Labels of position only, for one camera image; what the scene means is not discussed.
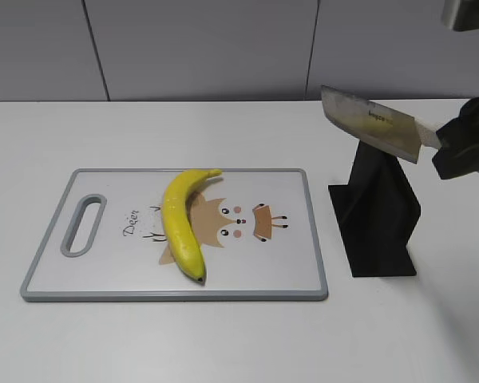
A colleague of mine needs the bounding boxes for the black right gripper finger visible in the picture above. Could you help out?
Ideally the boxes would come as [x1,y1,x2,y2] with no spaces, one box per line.
[432,97,479,180]

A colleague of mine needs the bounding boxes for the white-handled kitchen knife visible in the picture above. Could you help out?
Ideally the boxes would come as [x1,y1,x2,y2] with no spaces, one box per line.
[321,85,441,164]

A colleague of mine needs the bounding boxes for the yellow plastic banana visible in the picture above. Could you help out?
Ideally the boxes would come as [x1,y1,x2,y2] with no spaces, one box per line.
[161,168,222,284]

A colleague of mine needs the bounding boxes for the black knife stand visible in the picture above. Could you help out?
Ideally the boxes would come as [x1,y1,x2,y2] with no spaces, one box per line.
[328,142,421,278]

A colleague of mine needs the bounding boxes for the white grey-rimmed cutting board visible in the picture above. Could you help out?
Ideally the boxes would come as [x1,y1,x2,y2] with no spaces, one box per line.
[21,168,328,302]

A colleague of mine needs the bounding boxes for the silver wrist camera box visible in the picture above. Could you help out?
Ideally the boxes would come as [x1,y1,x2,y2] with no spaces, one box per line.
[441,0,479,32]

